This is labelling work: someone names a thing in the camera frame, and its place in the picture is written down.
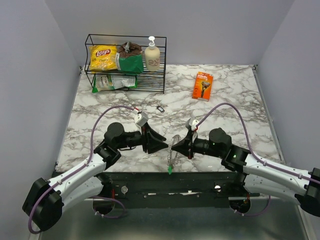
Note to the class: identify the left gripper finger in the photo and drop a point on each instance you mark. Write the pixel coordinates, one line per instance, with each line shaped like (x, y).
(153, 135)
(156, 146)

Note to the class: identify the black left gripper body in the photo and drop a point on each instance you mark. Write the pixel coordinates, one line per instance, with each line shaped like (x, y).
(143, 132)

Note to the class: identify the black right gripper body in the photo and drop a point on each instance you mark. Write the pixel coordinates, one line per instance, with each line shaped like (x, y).
(195, 144)

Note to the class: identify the silver disc keyring holder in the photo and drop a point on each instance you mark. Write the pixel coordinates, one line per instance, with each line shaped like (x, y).
(173, 156)

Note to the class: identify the black key tag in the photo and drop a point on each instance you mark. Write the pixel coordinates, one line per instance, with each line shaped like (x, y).
(160, 109)

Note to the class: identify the green key tag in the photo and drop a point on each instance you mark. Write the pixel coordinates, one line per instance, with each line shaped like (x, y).
(170, 169)

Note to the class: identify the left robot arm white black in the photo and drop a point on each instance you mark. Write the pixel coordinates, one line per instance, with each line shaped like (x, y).
(82, 170)

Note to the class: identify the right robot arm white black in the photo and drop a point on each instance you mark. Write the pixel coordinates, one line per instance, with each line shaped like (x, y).
(257, 174)

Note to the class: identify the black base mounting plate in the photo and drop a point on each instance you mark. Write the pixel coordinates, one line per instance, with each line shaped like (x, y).
(157, 190)

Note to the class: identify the green white snack bag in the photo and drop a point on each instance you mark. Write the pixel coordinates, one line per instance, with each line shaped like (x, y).
(113, 82)

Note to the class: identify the orange razor box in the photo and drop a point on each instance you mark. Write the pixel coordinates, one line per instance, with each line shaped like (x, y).
(202, 86)

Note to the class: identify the green brown snack bag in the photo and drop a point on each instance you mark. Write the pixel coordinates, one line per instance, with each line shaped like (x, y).
(129, 58)

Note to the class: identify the cream soap pump bottle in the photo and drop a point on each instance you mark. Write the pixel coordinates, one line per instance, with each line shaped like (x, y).
(152, 55)

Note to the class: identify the yellow Lays chips bag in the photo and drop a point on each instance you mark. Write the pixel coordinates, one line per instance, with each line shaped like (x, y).
(103, 58)

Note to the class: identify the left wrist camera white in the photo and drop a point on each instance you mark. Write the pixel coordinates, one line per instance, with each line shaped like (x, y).
(140, 119)

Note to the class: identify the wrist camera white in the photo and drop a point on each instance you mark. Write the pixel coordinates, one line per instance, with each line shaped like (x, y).
(192, 125)
(140, 119)

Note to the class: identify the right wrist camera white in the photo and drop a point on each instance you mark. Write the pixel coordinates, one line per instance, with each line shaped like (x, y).
(192, 125)

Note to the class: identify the black wire shelf rack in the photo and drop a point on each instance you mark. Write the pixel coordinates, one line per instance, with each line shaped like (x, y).
(147, 81)

